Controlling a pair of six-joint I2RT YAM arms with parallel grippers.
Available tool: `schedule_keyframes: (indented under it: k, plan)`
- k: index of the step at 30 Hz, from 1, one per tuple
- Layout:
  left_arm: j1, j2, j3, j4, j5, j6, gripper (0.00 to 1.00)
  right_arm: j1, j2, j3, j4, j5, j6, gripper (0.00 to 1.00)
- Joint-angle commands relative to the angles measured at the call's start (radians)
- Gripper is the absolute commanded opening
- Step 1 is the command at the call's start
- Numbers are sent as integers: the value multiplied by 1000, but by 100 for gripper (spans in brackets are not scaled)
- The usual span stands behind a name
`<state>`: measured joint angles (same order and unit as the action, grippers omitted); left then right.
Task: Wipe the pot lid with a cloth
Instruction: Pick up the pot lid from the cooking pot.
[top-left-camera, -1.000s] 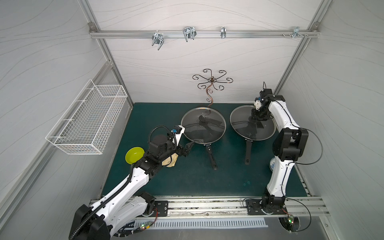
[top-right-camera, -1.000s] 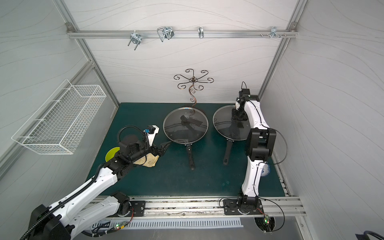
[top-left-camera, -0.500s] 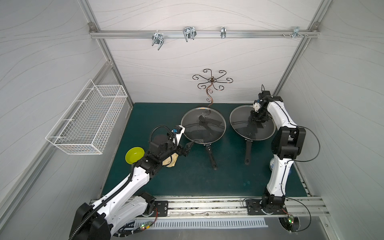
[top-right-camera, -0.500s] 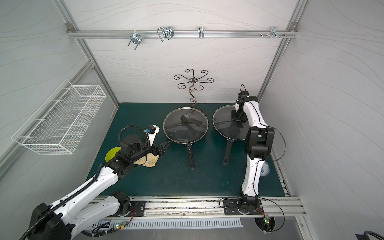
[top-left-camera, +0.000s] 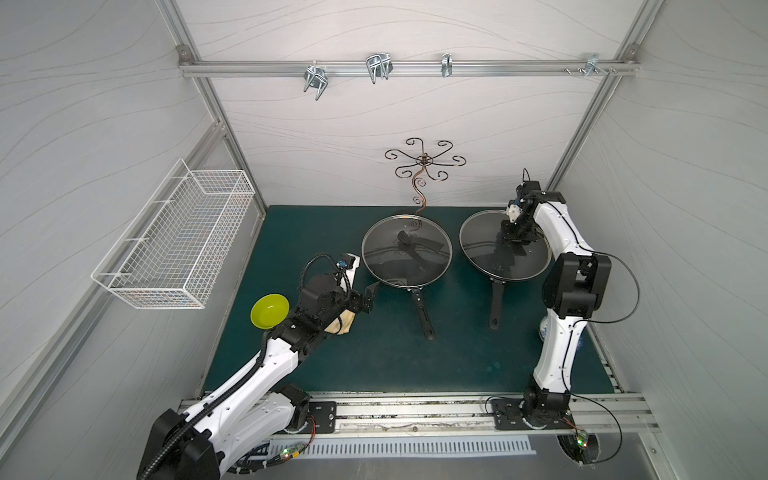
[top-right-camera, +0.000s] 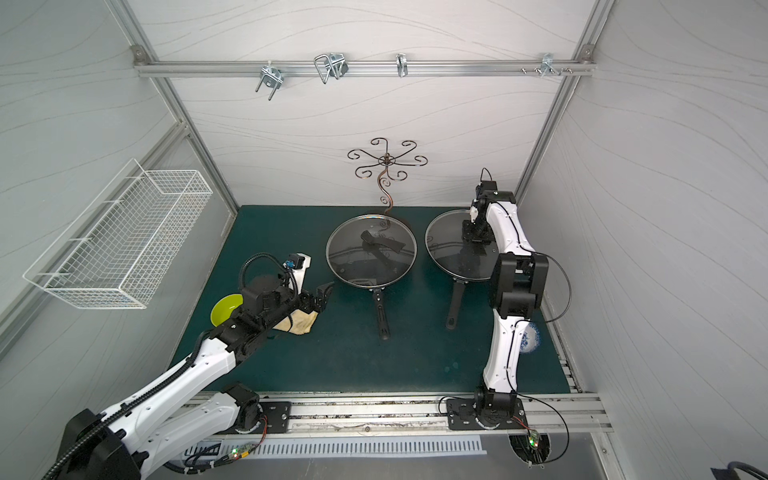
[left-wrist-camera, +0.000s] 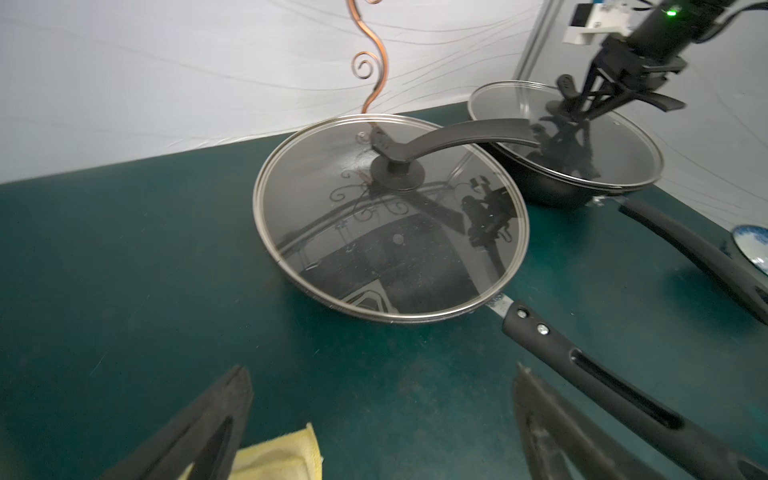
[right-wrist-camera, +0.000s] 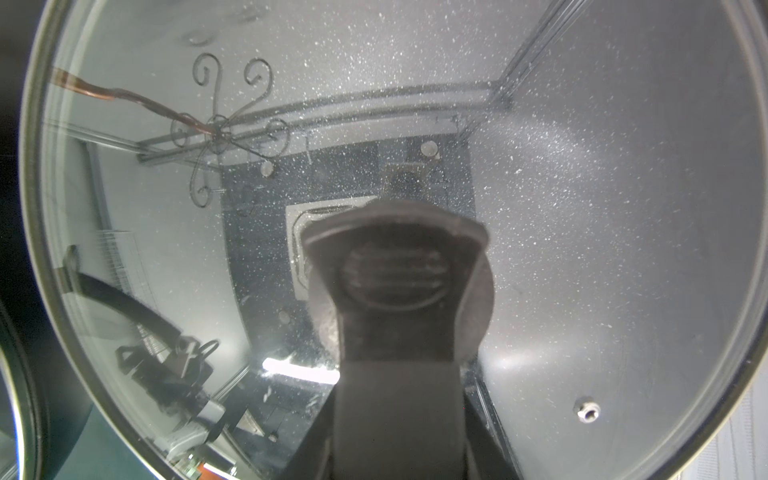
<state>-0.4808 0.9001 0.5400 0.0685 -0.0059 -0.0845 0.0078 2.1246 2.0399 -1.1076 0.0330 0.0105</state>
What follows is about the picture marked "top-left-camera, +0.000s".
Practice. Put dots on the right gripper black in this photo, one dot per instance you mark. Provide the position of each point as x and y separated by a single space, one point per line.
519 233

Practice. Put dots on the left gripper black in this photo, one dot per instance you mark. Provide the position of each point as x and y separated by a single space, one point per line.
360 297

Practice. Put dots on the yellow fluffy cloth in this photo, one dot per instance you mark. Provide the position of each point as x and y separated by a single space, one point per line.
341 324

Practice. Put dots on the glass pot lid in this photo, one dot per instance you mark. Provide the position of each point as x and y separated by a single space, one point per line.
407 251
498 246

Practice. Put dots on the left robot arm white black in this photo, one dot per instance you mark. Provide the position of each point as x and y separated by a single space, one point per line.
219 433

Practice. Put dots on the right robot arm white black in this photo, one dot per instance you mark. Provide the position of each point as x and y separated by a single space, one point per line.
572 291

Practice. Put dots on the right frying pan black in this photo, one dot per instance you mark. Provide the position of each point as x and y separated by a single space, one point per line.
498 282

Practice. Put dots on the frying pan black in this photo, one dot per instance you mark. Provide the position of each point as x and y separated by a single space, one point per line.
414 276
498 282

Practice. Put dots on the left frying pan black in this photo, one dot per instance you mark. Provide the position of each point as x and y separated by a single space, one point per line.
414 276

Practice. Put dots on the blue white patterned bowl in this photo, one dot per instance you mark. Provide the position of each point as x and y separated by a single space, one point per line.
543 328

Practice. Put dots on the green plastic bowl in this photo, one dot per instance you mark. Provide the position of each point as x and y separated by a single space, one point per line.
269 311

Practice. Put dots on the copper scroll mug tree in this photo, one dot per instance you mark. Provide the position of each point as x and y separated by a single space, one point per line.
421 167

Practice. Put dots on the metal hook clamp small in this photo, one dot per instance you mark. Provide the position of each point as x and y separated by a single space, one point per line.
446 65

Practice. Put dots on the metal hook clamp right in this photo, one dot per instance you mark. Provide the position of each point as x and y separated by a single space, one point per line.
592 67

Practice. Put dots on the metal hook clamp middle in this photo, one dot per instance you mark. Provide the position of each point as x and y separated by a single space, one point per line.
379 66

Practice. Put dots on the metal hook clamp left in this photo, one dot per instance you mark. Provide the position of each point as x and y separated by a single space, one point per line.
315 78

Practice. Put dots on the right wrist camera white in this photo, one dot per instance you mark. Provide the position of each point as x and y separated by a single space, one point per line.
513 212

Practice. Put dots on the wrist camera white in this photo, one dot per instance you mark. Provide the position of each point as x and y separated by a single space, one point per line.
348 263
513 212

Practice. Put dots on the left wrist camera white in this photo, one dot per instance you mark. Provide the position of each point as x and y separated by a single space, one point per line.
348 263

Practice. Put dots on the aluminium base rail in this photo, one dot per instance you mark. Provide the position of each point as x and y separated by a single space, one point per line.
359 415

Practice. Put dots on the white wire basket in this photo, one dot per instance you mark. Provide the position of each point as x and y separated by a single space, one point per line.
171 253

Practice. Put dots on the aluminium crossbar rail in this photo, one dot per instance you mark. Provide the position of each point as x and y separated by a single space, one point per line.
401 68

